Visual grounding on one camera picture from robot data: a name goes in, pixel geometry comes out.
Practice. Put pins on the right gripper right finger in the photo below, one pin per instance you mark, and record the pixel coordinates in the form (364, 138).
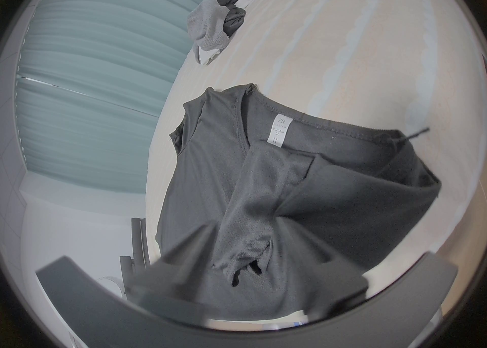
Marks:
(323, 262)

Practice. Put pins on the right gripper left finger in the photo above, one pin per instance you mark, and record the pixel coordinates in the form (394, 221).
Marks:
(175, 270)

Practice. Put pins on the black T-shirt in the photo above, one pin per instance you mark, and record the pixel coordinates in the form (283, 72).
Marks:
(213, 171)

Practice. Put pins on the round white mirror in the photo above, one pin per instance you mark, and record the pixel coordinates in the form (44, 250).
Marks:
(112, 284)

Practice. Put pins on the blue-green curtain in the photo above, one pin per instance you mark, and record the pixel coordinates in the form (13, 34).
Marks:
(106, 26)
(87, 144)

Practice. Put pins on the bed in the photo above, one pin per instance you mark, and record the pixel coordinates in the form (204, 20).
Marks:
(361, 53)

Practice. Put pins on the white garment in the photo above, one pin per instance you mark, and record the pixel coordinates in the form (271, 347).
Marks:
(207, 57)

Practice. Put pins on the grey garment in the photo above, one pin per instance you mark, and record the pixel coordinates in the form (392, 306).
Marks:
(207, 23)

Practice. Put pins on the black shiny garment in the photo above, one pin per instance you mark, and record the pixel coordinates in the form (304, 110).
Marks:
(234, 19)

